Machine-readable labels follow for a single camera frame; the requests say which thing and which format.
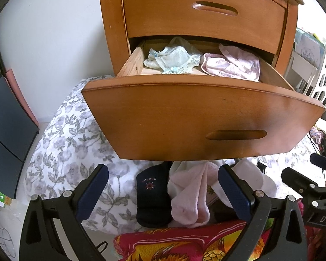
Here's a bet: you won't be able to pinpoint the shut wooden drawer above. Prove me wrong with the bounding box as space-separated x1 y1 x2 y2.
120 0 288 55

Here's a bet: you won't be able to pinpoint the white cutout panel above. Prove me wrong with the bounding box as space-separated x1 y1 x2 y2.
307 56 326 106

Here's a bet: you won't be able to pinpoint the wooden nightstand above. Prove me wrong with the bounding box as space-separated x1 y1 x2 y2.
98 0 305 77

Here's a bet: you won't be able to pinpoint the pink board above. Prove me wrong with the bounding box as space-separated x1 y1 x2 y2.
5 69 40 131

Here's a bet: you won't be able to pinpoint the white underwear black print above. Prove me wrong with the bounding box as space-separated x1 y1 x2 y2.
230 159 278 210

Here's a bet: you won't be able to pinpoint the grey printed box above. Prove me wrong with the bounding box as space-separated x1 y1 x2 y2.
295 28 326 66

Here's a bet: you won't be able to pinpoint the dark grey refrigerator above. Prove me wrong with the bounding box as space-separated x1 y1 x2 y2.
0 22 40 199

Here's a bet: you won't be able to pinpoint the red floral blanket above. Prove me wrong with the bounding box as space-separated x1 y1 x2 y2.
113 219 318 261

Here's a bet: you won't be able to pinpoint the colourful snack packets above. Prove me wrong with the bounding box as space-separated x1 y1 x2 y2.
310 126 324 144

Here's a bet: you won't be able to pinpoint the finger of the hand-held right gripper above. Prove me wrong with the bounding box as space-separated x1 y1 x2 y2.
310 153 326 171
281 167 320 197

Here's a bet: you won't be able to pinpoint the wooden drawer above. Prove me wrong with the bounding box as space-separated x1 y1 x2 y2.
81 37 326 161
120 0 288 55

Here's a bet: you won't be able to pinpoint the pale blue lace underwear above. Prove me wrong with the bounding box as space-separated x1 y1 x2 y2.
143 37 203 75

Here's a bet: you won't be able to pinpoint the green packaging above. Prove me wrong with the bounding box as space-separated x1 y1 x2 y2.
0 186 14 210

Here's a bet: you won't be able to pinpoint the floral bedsheet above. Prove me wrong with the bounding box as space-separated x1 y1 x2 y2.
24 75 326 234

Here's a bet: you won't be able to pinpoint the pale pink sock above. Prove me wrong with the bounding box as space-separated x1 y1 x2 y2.
168 163 220 229

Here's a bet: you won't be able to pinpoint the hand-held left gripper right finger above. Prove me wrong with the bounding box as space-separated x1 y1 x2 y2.
218 164 308 261

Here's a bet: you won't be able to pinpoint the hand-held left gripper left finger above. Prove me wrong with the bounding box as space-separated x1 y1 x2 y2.
19 164 110 261

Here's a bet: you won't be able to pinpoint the navy printed sock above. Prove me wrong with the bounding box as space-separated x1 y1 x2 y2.
136 162 174 227

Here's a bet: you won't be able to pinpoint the pink underwear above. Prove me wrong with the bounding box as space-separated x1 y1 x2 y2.
201 43 261 82

